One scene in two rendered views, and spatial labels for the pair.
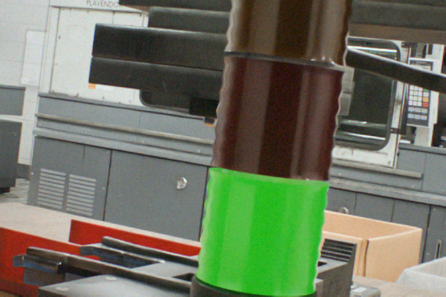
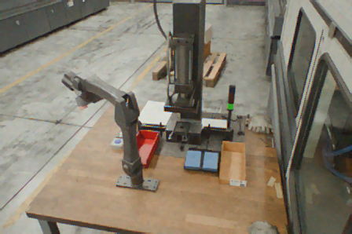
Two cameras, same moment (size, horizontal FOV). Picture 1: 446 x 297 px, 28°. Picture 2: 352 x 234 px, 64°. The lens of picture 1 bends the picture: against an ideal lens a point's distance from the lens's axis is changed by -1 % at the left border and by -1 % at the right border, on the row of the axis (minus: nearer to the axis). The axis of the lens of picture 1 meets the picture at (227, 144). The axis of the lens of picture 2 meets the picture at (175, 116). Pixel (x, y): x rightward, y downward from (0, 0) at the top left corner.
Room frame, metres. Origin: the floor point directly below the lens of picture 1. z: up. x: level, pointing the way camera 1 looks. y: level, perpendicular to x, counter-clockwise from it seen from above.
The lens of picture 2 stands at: (0.95, 1.29, 1.89)
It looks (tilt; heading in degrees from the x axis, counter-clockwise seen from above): 32 degrees down; 256
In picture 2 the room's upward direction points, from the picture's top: 1 degrees counter-clockwise
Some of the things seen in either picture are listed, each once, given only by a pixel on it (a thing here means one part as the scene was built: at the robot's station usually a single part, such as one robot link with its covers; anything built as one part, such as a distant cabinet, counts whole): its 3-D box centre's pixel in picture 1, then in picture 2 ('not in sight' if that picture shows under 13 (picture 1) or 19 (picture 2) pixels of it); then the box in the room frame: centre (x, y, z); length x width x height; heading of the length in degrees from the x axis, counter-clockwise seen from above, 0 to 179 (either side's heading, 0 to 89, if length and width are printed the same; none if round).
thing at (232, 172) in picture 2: not in sight; (233, 162); (0.40, 0.32, 0.93); 0.25 x 0.13 x 0.08; 63
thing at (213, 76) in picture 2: not in sight; (192, 65); (-0.48, -3.06, 0.07); 1.20 x 1.00 x 0.14; 57
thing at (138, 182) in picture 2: not in sight; (136, 177); (0.89, 0.29, 0.94); 0.20 x 0.07 x 0.08; 153
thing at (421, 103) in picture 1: (424, 93); not in sight; (5.03, -1.07, 1.27); 0.23 x 0.18 x 0.38; 150
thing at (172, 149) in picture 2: not in sight; (190, 133); (0.51, -0.05, 0.88); 0.65 x 0.50 x 0.03; 153
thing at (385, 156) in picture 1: (342, 93); not in sight; (5.28, -0.64, 1.21); 0.86 x 0.10 x 0.79; 60
